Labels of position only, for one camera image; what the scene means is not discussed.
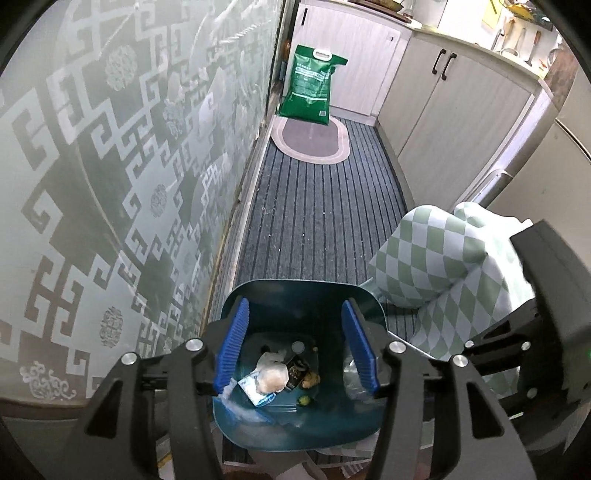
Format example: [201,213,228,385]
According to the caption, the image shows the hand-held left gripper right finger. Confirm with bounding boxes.
[341,298,539,480]

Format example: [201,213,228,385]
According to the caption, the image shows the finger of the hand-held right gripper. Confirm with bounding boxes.
[498,369,570,422]
[462,314,540,372]

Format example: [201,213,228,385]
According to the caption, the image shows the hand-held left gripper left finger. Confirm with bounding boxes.
[60,296,252,480]

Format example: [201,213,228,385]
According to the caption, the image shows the clear plastic wrapper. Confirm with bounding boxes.
[342,354,376,403]

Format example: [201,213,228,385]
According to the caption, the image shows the beige plastic bag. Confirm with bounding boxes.
[255,349,290,394]

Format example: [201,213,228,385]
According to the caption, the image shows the dark snack packet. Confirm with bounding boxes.
[286,354,308,392]

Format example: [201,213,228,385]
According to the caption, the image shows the teal trash bin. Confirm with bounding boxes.
[212,278,389,451]

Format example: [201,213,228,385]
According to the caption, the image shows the green white checkered tablecloth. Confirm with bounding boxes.
[369,202,537,393]

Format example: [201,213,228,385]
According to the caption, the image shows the striped dark floor mat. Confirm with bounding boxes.
[222,115,433,467]

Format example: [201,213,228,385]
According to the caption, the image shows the grey refrigerator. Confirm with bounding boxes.
[485,46,591,228]

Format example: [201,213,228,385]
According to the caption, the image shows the frosted patterned glass door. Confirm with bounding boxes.
[0,0,302,418]

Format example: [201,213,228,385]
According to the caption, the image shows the oval grey floor mat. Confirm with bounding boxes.
[270,116,351,165]

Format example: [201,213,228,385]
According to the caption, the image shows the beige countertop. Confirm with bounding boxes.
[365,0,556,93]

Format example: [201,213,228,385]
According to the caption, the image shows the hanging kitchen utensils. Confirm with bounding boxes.
[489,17,542,66]

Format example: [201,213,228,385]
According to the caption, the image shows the green rice bag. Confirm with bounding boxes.
[277,45,350,127]

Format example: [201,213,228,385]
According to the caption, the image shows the white cabinet with double handles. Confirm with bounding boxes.
[376,34,557,214]

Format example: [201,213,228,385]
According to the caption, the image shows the white cabinet with small handle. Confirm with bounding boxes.
[288,0,413,119]

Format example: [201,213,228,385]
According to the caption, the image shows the yellow wall sign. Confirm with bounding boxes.
[482,0,502,33]

